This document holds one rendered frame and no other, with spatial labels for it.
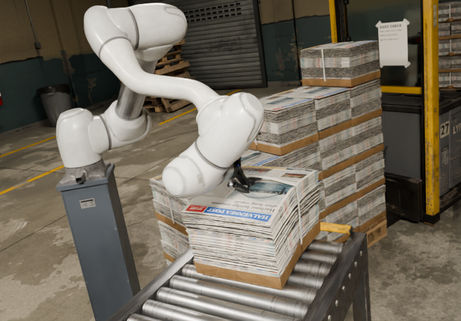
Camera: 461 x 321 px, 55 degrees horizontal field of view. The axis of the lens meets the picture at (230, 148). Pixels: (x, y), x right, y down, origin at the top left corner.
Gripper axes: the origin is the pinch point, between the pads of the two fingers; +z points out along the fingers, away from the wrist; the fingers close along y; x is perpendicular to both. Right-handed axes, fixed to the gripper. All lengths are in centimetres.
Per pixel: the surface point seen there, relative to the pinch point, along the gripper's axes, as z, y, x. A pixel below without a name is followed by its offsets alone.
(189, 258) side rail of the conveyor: -6.2, 34.7, -22.3
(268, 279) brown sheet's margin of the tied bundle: -13.5, 32.6, 10.0
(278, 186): -1.3, 8.7, 7.9
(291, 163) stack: 92, 19, -27
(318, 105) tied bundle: 109, -11, -17
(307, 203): 9.4, 15.9, 13.1
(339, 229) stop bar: 21.7, 27.2, 19.8
